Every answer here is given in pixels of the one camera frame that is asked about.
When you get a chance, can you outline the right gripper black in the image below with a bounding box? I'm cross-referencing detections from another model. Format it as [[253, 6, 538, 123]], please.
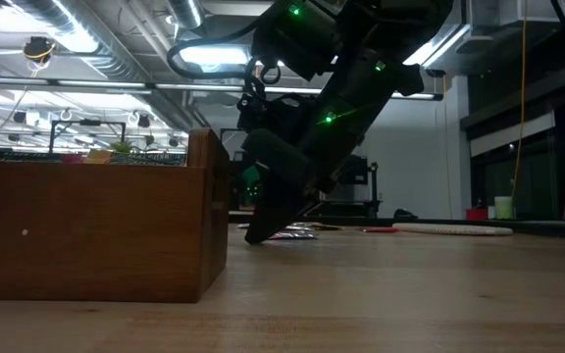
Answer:
[[236, 92, 342, 245]]

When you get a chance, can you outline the wooden tea organizer box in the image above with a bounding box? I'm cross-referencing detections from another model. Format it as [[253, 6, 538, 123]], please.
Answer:
[[0, 127, 231, 303]]

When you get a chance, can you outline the black low table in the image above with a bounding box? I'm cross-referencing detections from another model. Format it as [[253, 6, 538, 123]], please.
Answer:
[[311, 198, 383, 220]]

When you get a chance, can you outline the black monitor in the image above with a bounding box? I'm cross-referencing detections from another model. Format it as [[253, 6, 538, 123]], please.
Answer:
[[340, 155, 370, 185]]

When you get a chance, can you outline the long ceiling light bar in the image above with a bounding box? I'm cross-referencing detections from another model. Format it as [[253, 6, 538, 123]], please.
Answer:
[[110, 80, 444, 102]]

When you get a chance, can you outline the round woven white mat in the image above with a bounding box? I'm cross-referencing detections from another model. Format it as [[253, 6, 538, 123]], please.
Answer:
[[392, 223, 514, 237]]

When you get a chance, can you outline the pale green cup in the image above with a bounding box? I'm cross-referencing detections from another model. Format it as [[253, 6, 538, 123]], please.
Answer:
[[493, 195, 514, 221]]

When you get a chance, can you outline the black camera stand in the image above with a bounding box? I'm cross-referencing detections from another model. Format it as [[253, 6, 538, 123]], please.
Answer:
[[368, 161, 382, 202]]

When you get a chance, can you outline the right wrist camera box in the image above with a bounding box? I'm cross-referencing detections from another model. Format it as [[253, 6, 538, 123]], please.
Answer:
[[250, 0, 343, 82]]

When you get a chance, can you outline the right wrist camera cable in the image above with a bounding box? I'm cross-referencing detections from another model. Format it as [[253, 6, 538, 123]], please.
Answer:
[[167, 26, 283, 99]]

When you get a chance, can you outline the silver round air duct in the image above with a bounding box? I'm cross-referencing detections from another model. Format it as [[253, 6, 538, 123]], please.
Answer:
[[167, 0, 205, 29]]

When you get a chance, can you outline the hanging cord reel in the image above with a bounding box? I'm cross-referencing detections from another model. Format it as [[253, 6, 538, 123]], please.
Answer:
[[22, 34, 57, 64]]

